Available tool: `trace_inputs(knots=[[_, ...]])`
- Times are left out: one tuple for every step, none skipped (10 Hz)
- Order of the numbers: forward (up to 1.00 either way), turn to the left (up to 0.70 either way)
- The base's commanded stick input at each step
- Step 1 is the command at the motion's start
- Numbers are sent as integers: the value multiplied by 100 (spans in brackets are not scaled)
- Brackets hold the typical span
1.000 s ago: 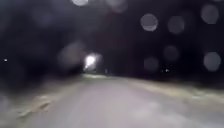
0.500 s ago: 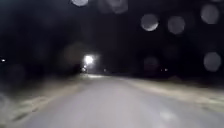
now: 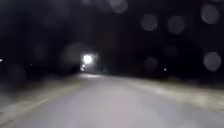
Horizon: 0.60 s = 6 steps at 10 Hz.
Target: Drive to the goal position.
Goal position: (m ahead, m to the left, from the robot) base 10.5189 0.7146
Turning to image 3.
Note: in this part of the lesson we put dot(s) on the grey asphalt path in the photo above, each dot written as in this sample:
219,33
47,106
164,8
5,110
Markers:
106,106

